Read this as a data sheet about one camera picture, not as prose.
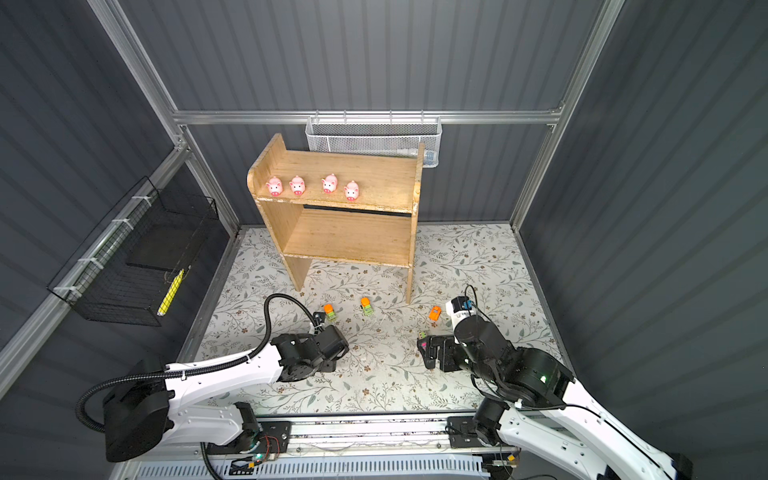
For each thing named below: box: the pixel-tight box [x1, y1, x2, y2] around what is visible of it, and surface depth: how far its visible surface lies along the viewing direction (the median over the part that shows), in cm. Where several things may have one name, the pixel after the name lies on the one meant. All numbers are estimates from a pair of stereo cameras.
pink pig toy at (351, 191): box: [344, 180, 359, 202], surface depth 68 cm
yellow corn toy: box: [157, 268, 185, 316], surface depth 70 cm
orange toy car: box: [428, 305, 443, 321], surface depth 96 cm
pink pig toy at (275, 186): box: [266, 176, 283, 197], surface depth 69 cm
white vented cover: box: [111, 456, 522, 480], surface depth 72 cm
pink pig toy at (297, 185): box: [289, 175, 306, 196], surface depth 70 cm
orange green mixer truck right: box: [360, 296, 374, 317], surface depth 98 cm
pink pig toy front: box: [321, 173, 338, 194], surface depth 70 cm
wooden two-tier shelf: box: [247, 133, 425, 303], surface depth 78 cm
